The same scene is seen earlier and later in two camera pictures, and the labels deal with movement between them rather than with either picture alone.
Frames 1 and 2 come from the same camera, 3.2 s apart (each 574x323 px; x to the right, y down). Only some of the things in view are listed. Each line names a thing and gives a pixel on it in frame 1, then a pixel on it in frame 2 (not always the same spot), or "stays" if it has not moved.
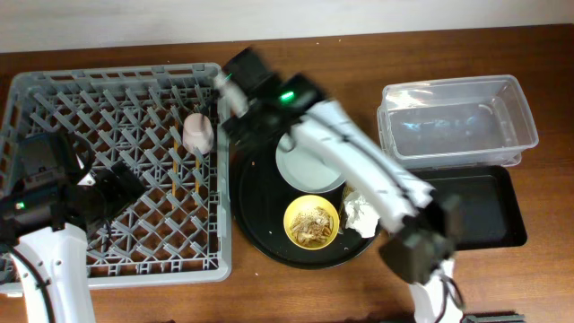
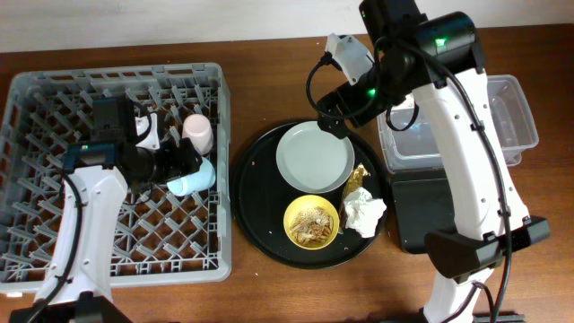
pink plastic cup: x=197 y=134 stays
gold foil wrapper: x=343 y=214 stays
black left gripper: x=124 y=180 → x=188 y=158
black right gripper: x=242 y=127 → x=329 y=106
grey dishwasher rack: x=169 y=127 stays
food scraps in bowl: x=312 y=227 stays
